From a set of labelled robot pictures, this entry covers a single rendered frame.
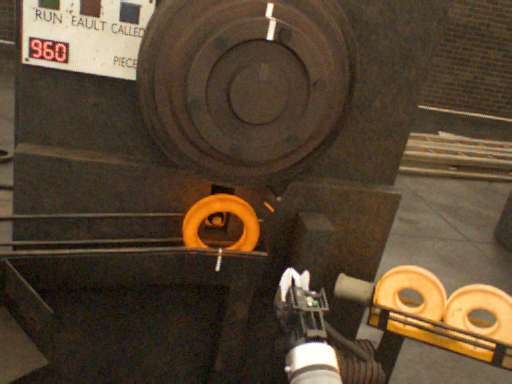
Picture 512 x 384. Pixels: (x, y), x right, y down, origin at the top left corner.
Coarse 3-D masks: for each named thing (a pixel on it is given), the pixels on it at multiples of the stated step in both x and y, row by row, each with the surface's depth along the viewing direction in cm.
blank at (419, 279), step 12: (384, 276) 122; (396, 276) 119; (408, 276) 118; (420, 276) 117; (432, 276) 117; (384, 288) 121; (396, 288) 120; (420, 288) 118; (432, 288) 116; (384, 300) 122; (396, 300) 122; (432, 300) 117; (444, 300) 116; (408, 312) 121; (420, 312) 119; (432, 312) 118; (396, 324) 123
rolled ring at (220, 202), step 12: (204, 204) 119; (216, 204) 119; (228, 204) 120; (240, 204) 120; (192, 216) 120; (204, 216) 120; (240, 216) 122; (252, 216) 122; (192, 228) 121; (252, 228) 123; (192, 240) 122; (240, 240) 127; (252, 240) 125
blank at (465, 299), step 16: (464, 288) 115; (480, 288) 113; (496, 288) 113; (448, 304) 116; (464, 304) 114; (480, 304) 113; (496, 304) 112; (448, 320) 117; (464, 320) 116; (464, 336) 116; (496, 336) 113
